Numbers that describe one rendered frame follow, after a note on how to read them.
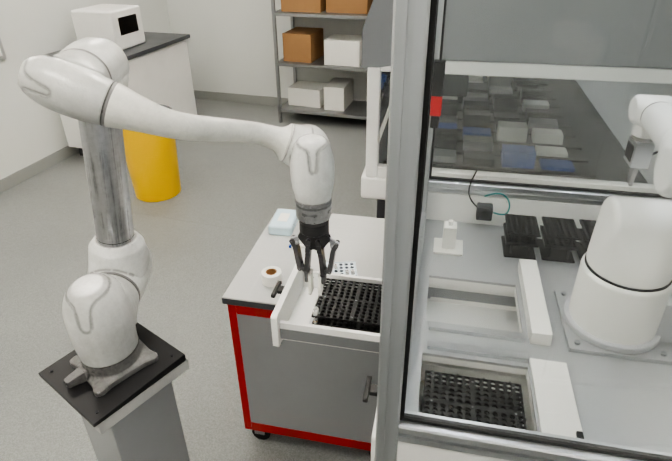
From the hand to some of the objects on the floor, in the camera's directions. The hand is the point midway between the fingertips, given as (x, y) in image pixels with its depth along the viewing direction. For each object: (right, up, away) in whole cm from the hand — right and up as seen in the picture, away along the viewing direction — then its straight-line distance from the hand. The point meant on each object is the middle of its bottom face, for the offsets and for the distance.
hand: (315, 282), depth 140 cm
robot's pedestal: (-56, -91, +44) cm, 115 cm away
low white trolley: (+3, -64, +91) cm, 111 cm away
